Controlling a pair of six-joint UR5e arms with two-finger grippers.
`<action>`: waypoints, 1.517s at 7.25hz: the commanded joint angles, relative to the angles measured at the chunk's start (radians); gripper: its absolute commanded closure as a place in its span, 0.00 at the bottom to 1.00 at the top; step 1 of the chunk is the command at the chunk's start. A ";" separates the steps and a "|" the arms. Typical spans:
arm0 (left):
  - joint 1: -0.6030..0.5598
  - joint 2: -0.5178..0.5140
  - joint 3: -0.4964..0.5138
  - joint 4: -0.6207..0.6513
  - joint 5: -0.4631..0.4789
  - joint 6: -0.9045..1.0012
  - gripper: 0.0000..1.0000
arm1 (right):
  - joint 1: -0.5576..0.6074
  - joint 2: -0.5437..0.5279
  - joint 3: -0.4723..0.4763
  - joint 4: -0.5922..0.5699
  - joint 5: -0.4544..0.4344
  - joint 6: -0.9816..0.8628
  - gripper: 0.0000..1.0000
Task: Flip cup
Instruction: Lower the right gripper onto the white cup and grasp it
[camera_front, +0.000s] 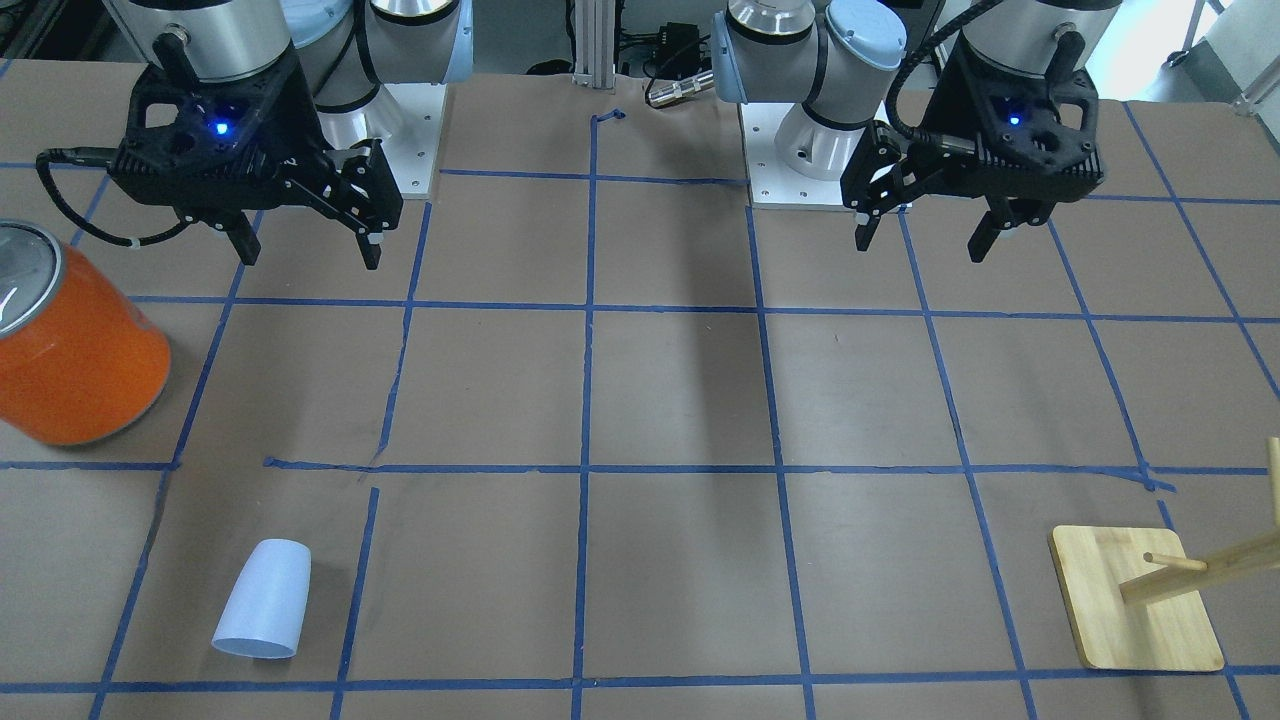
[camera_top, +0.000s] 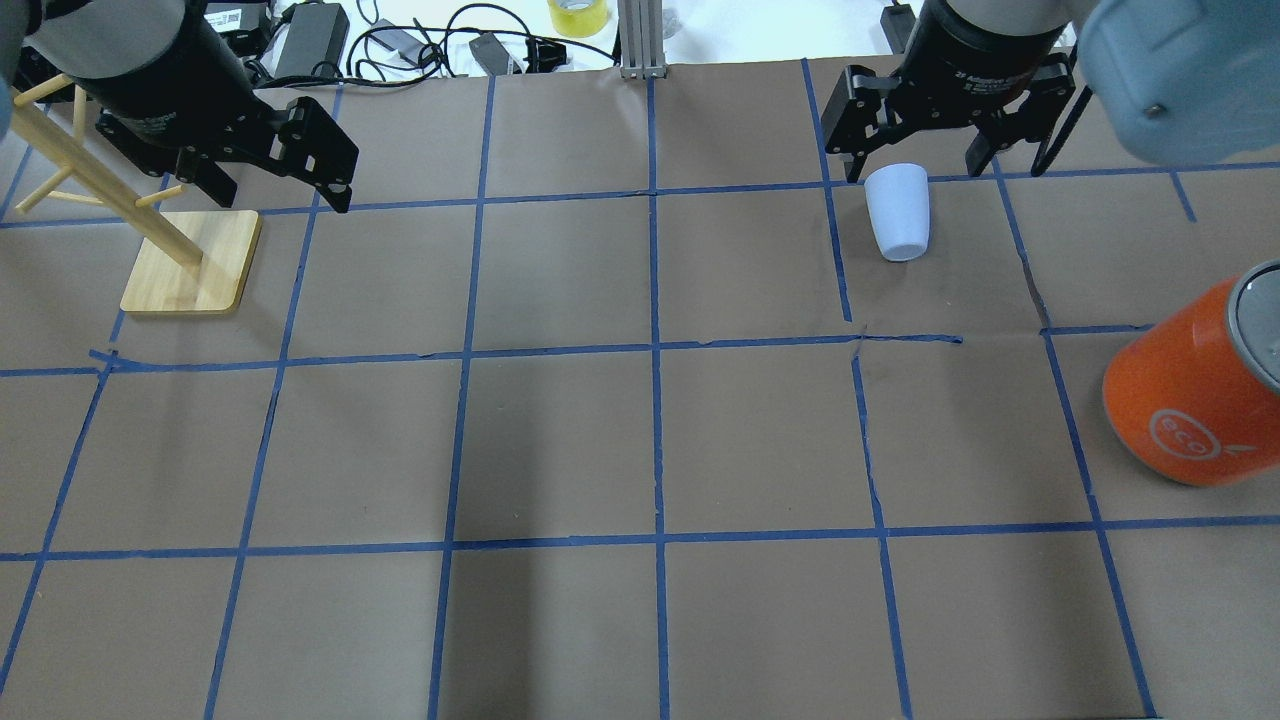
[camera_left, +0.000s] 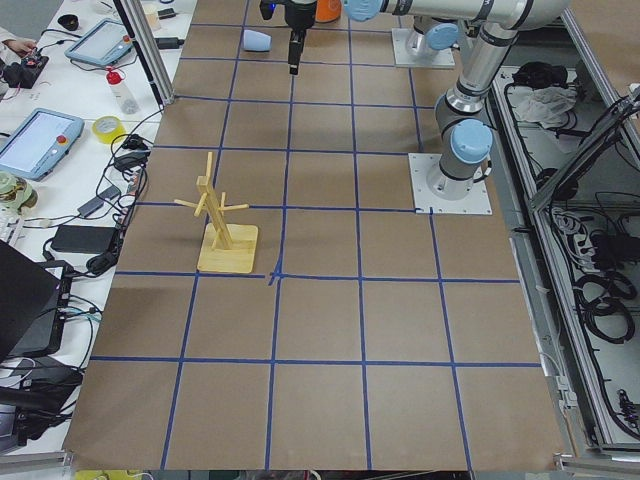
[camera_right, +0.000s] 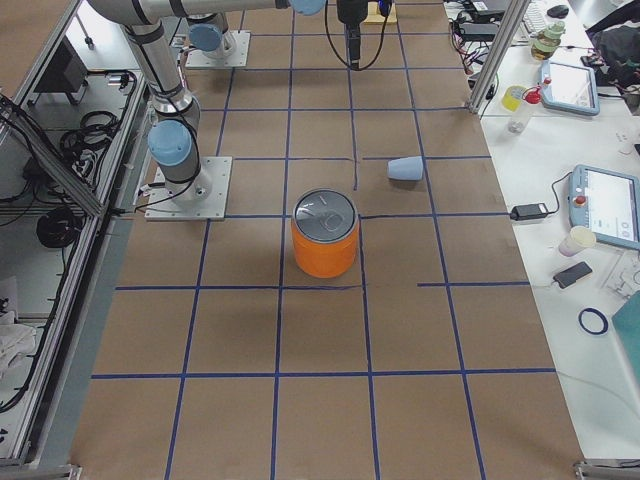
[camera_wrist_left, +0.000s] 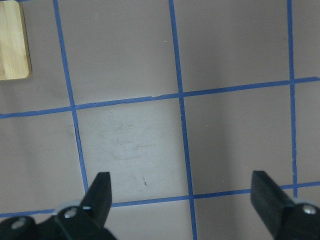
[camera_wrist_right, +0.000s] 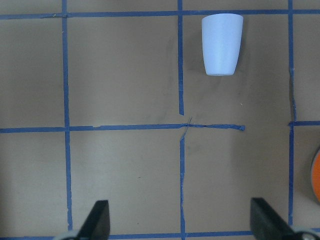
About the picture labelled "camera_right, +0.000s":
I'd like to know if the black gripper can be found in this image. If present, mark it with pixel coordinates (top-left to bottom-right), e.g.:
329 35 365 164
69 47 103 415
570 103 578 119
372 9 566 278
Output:
336 0 368 69

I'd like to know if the light blue plastic cup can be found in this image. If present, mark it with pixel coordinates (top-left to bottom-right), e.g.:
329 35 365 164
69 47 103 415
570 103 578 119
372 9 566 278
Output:
387 156 424 181

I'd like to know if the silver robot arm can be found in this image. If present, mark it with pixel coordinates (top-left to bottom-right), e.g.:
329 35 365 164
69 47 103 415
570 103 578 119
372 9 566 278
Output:
187 13 236 59
90 0 328 204

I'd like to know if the paper cup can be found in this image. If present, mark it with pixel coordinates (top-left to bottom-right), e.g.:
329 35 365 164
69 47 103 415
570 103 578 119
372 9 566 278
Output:
558 226 597 257

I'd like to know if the wooden mug tree stand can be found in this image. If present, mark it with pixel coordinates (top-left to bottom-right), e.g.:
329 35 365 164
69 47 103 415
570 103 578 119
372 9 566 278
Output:
364 0 397 25

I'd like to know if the black power brick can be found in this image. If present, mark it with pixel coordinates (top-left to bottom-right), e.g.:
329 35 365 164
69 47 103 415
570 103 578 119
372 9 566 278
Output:
458 23 499 42

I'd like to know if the yellow tape roll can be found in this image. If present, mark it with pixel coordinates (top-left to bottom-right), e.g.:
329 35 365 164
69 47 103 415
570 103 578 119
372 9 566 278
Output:
501 85 527 112

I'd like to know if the green glass jar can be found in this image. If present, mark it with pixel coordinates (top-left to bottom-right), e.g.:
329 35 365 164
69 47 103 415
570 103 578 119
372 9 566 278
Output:
530 21 566 61

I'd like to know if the small clear bottle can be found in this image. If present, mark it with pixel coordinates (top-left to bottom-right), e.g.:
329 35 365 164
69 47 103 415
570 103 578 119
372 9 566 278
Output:
507 104 532 134

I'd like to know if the black computer mouse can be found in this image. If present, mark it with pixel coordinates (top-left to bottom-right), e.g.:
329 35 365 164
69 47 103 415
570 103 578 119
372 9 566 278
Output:
546 4 569 19

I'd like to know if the orange canister with grey lid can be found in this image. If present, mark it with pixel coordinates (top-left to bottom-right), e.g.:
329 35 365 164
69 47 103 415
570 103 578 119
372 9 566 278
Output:
291 189 359 279

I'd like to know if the upper teach pendant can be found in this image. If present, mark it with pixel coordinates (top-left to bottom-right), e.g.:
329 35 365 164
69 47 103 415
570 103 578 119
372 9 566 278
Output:
539 60 600 116

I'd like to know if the teach pendant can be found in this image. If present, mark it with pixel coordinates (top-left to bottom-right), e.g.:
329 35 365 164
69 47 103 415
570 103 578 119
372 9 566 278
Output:
568 164 639 250
539 60 600 116

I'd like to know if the black power adapter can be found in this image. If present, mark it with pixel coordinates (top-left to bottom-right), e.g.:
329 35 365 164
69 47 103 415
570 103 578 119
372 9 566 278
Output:
509 203 550 221

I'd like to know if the black equipment box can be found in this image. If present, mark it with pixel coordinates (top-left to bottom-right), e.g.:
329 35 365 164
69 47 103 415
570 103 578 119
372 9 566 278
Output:
34 37 88 105

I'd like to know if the lower teach pendant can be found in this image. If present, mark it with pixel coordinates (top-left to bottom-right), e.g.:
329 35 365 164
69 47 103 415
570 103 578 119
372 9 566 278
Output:
568 164 639 250

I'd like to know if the black smartphone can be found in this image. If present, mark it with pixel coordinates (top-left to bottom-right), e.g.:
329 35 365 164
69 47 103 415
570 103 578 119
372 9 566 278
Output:
552 261 593 289

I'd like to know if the teal box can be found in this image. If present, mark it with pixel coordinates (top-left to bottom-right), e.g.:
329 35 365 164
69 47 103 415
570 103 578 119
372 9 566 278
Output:
612 292 640 379

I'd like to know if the white cloth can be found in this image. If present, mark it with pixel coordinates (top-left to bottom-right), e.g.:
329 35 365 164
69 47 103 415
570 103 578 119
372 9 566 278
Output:
0 279 37 381

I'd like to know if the aluminium frame post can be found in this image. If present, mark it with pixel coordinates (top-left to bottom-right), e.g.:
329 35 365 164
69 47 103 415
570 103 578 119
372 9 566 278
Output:
466 0 529 114

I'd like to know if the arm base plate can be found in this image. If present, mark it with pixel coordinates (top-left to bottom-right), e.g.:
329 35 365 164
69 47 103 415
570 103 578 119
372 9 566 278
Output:
185 30 251 70
144 156 232 221

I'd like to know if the black cable bundle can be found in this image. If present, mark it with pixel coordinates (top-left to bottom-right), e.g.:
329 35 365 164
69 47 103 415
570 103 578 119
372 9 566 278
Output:
59 110 124 176

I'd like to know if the blue tape ring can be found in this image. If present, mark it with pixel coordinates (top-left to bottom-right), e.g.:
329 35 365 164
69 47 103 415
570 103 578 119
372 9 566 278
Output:
578 308 609 337

